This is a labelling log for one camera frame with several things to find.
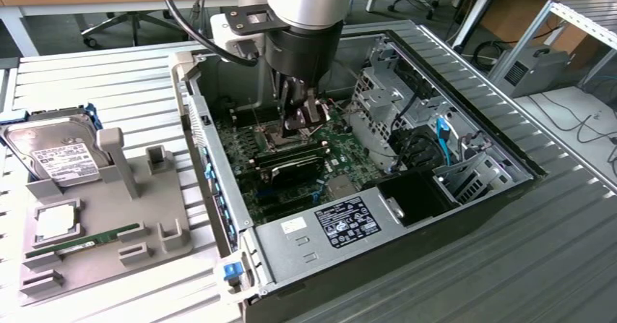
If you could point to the silver hard disk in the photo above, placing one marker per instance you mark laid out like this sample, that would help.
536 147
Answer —
48 146

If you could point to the black tripod pole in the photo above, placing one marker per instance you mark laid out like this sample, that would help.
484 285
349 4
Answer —
488 1

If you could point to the installed RAM stick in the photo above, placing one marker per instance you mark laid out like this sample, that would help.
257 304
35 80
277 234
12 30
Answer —
270 157

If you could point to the silver disk bay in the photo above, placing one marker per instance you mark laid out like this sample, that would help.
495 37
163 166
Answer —
470 187

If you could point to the grey parts rack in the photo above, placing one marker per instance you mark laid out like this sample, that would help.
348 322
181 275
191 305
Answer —
106 214

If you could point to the blue disk carrier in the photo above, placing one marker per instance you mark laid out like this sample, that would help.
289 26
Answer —
91 117

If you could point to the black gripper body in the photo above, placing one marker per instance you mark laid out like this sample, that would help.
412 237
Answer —
301 55

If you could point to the silver chipset heatsink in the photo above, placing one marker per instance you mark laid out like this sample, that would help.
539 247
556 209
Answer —
344 187

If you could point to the black camera mounting bracket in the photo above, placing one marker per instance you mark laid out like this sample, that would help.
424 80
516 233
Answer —
237 19

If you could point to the CPU socket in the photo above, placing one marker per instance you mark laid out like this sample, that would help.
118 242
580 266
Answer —
270 140

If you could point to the grey computer box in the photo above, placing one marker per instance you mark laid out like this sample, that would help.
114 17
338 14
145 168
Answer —
540 73

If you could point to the socket locking lever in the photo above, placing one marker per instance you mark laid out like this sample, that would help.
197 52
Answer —
257 111

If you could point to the green motherboard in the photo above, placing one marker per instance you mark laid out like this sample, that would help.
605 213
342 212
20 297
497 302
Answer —
348 146

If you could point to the black office chair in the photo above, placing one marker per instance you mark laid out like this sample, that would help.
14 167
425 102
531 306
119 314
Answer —
430 11
138 23

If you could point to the silver power supply unit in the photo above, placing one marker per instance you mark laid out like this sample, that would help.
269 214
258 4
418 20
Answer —
298 250

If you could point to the graphics card with black shroud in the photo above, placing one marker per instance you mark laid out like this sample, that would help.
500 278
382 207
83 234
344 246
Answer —
297 171

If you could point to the blue slot clip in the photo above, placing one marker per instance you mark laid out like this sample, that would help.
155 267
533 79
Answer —
209 173

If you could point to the silver CPU chip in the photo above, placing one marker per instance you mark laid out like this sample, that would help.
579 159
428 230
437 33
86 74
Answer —
55 225

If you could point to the aluminium frame rack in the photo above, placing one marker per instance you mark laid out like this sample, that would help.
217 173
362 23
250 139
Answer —
579 16

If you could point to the green RAM stick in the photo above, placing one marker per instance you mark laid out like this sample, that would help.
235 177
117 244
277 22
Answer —
115 233

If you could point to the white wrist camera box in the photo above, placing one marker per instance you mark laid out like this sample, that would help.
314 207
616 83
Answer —
226 30

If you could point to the open PC case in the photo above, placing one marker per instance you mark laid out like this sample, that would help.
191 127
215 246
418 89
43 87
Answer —
385 276

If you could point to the blue case latch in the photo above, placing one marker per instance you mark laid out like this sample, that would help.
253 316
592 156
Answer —
234 269

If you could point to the perforated silver drive cage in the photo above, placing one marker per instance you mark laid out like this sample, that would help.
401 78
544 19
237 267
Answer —
381 95

